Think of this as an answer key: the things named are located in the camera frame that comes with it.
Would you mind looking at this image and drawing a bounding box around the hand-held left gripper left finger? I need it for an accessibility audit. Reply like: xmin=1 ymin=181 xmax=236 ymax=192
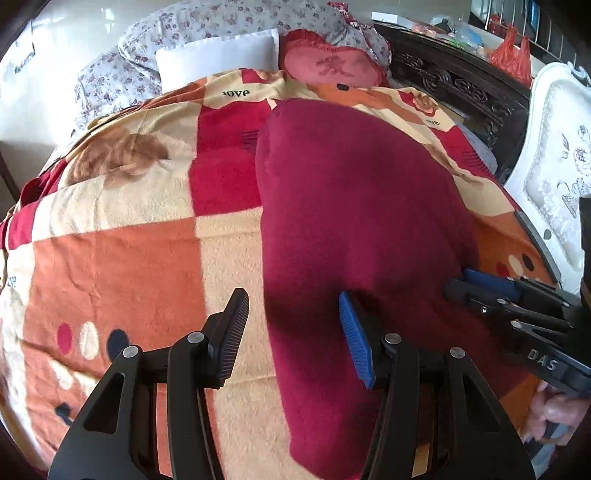
xmin=48 ymin=288 xmax=250 ymax=480

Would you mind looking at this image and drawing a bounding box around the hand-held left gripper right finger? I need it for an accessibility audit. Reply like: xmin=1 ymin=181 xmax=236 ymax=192
xmin=338 ymin=291 xmax=525 ymax=480

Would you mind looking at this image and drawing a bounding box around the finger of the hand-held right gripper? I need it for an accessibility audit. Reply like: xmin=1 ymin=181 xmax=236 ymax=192
xmin=444 ymin=278 xmax=574 ymax=333
xmin=462 ymin=268 xmax=583 ymax=306

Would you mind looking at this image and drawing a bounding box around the maroon fleece hoodie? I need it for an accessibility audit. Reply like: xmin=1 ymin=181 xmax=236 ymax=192
xmin=255 ymin=98 xmax=532 ymax=478

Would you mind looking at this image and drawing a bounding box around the person's right hand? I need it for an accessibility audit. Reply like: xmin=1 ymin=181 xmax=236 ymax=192
xmin=521 ymin=385 xmax=585 ymax=448

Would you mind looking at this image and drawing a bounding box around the white upholstered chair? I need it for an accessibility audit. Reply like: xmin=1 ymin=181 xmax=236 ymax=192
xmin=503 ymin=62 xmax=591 ymax=294

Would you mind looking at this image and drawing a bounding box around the red orange printed blanket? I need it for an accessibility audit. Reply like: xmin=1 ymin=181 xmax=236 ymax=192
xmin=0 ymin=68 xmax=561 ymax=480

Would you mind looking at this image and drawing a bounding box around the dark carved wooden furniture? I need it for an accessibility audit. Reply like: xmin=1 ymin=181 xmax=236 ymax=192
xmin=372 ymin=21 xmax=532 ymax=185

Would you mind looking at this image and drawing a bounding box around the red plastic bag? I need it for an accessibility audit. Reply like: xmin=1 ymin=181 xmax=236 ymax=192
xmin=488 ymin=25 xmax=533 ymax=86

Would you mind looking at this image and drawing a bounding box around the clear plastic bag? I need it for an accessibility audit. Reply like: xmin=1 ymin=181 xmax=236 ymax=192
xmin=443 ymin=21 xmax=486 ymax=48

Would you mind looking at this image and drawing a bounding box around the metal rack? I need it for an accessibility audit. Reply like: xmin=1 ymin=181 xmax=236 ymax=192
xmin=471 ymin=0 xmax=555 ymax=51

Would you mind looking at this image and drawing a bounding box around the red heart-shaped cushion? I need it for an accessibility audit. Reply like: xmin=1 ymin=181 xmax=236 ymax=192
xmin=278 ymin=28 xmax=391 ymax=88

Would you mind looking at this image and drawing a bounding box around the white box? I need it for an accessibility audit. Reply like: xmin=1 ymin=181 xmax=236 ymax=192
xmin=372 ymin=11 xmax=416 ymax=25

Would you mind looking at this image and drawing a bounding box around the white pillow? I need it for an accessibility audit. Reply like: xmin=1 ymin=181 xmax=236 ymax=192
xmin=154 ymin=28 xmax=280 ymax=90

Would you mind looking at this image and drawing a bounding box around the floral quilt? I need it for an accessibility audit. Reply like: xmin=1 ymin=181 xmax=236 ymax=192
xmin=74 ymin=0 xmax=393 ymax=130

